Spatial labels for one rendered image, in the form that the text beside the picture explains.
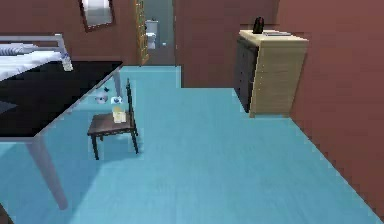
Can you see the pale yellow box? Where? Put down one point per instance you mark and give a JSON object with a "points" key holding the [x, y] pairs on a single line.
{"points": [[119, 115]]}

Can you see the white blue small floor object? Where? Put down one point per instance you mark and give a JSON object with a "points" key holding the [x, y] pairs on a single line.
{"points": [[116, 99]]}

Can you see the dark brown wooden chair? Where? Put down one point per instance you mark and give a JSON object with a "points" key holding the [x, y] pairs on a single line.
{"points": [[111, 125]]}

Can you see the white toilet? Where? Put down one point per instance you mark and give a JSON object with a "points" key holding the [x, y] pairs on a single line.
{"points": [[151, 33]]}

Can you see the small dark floor object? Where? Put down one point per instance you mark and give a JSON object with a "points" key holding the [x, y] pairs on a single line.
{"points": [[106, 89]]}

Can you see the white round floor object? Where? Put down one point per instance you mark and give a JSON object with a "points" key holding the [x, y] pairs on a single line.
{"points": [[101, 98]]}

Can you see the light wood chest of drawers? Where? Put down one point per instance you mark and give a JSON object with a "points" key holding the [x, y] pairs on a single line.
{"points": [[276, 73]]}

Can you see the orange wooden room door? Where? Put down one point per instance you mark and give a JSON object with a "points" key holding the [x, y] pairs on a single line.
{"points": [[141, 31]]}

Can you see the black rounded object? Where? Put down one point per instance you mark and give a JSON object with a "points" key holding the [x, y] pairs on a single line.
{"points": [[258, 25]]}

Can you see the grey flat book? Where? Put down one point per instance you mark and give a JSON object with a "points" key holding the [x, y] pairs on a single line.
{"points": [[276, 33]]}

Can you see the black top grey leg table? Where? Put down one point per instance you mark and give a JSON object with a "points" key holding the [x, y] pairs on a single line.
{"points": [[43, 96]]}

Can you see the striped grey white pillow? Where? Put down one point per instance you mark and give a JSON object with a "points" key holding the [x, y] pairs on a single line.
{"points": [[15, 49]]}

